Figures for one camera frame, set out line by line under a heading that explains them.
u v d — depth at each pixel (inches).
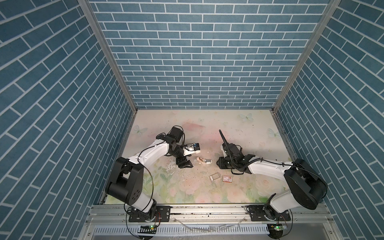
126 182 17.3
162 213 29.1
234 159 27.3
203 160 35.6
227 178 33.3
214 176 34.0
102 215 29.7
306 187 17.5
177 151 28.7
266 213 26.3
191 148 29.4
